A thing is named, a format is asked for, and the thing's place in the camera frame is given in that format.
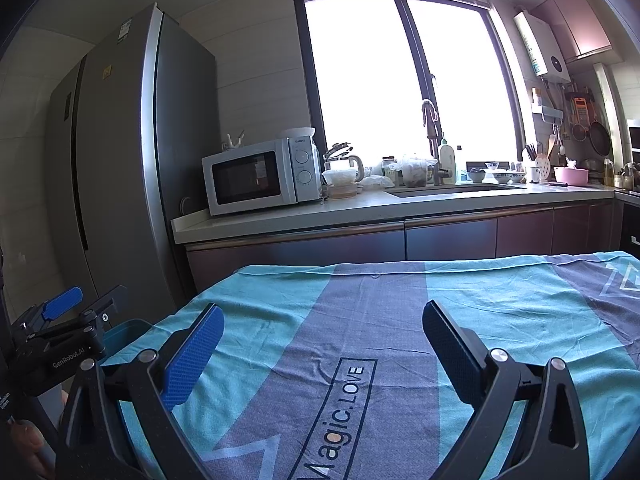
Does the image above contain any metal sink faucet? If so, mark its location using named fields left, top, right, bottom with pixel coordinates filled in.
left=420, top=99, right=446, bottom=186

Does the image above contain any blue plastic trash bin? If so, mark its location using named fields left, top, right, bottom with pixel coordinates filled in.
left=102, top=319, right=153, bottom=361

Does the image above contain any pink wall cabinet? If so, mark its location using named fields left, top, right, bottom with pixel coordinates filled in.
left=530, top=0, right=613, bottom=63

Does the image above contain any white microwave oven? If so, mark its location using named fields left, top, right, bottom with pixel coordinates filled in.
left=201, top=137, right=322, bottom=217

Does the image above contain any white utensil holder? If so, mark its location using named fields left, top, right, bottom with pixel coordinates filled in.
left=522, top=142, right=551, bottom=183

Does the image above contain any black built-in oven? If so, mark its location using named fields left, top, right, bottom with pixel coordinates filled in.
left=619, top=199, right=640, bottom=261

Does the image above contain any kitchen window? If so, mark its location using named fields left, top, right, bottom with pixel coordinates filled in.
left=292, top=0, right=526, bottom=171

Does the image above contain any brown kitchen counter cabinet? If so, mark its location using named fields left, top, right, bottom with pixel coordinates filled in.
left=171, top=180, right=640, bottom=296

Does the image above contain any wall utensil rack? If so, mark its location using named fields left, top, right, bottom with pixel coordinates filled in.
left=531, top=87, right=563, bottom=123

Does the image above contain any pink plastic basin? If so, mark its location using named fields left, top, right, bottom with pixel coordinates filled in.
left=553, top=166, right=590, bottom=186

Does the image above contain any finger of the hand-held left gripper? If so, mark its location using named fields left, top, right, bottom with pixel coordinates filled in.
left=75, top=284, right=129, bottom=343
left=19, top=286, right=85, bottom=332

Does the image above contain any clear plastic food container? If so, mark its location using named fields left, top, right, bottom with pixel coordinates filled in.
left=321, top=169, right=361, bottom=200

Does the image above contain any person's left hand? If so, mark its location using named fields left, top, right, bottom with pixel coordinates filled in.
left=10, top=417, right=57, bottom=480

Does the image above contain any teal grey printed tablecloth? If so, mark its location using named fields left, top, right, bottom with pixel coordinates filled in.
left=100, top=250, right=640, bottom=480

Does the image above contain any white dish soap bottle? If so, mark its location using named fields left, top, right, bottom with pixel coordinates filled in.
left=438, top=133, right=458, bottom=185

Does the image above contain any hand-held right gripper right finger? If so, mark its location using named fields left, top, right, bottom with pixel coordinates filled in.
left=421, top=300, right=592, bottom=480

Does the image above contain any silver refrigerator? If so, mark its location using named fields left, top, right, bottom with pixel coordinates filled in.
left=45, top=2, right=221, bottom=306

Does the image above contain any glass electric kettle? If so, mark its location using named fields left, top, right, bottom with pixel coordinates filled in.
left=322, top=142, right=365, bottom=183

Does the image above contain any white water heater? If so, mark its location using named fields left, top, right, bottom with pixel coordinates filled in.
left=514, top=7, right=572, bottom=83

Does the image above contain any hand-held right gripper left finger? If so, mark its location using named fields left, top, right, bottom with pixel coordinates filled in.
left=54, top=302, right=226, bottom=480

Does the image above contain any hanging frying pan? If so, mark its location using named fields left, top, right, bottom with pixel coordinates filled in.
left=587, top=110, right=612, bottom=157

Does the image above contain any bagged food container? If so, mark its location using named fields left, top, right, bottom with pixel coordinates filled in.
left=397, top=154, right=436, bottom=188

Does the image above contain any kitchen sink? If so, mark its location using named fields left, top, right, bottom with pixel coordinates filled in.
left=385, top=183, right=526, bottom=198

